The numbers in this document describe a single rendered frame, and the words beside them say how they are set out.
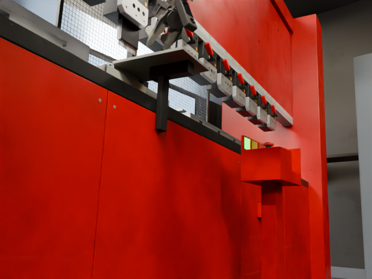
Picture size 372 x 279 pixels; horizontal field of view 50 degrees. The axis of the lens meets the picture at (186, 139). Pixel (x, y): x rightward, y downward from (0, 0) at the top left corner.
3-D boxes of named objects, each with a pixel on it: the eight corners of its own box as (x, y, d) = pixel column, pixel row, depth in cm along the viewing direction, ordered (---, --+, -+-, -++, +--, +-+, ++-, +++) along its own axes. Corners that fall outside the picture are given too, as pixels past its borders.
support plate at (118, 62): (182, 48, 118) (182, 46, 118) (112, 63, 130) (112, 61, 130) (209, 71, 133) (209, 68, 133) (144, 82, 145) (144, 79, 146)
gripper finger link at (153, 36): (139, 41, 133) (158, 21, 132) (149, 48, 129) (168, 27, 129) (134, 36, 130) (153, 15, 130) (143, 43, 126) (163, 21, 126)
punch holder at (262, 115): (259, 118, 251) (259, 93, 255) (247, 119, 255) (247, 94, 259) (267, 124, 264) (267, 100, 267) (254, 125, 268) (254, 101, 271)
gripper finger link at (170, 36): (159, 50, 139) (168, 24, 136) (168, 57, 136) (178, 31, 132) (152, 48, 137) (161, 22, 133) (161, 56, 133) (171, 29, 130)
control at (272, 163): (280, 179, 141) (279, 129, 145) (240, 181, 151) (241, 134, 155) (301, 185, 157) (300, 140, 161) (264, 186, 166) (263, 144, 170)
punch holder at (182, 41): (181, 56, 166) (182, 20, 170) (164, 59, 170) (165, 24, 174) (197, 69, 179) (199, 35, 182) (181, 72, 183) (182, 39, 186)
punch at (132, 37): (120, 44, 136) (122, 18, 138) (115, 45, 137) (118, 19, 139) (137, 55, 144) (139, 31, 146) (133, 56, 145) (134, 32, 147)
